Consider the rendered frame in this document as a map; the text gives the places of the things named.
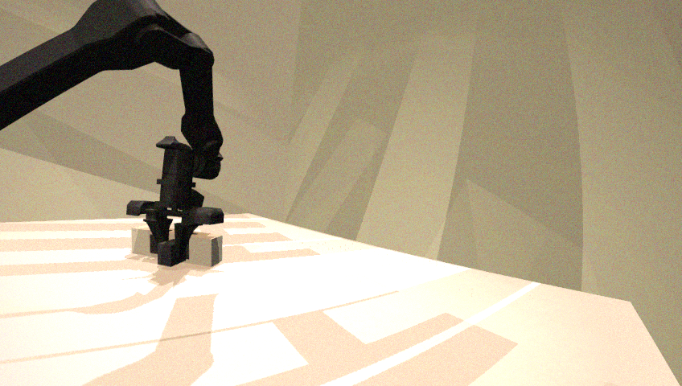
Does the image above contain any black two-prong plug charger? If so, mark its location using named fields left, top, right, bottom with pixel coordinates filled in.
left=157, top=239, right=187, bottom=267

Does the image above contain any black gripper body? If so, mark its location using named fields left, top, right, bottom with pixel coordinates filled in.
left=126, top=174, right=224, bottom=225

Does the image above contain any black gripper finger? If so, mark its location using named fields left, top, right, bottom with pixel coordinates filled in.
left=174, top=222, right=203, bottom=259
left=143, top=218, right=173, bottom=244

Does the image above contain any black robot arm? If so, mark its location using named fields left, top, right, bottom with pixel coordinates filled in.
left=0, top=0, right=223, bottom=180

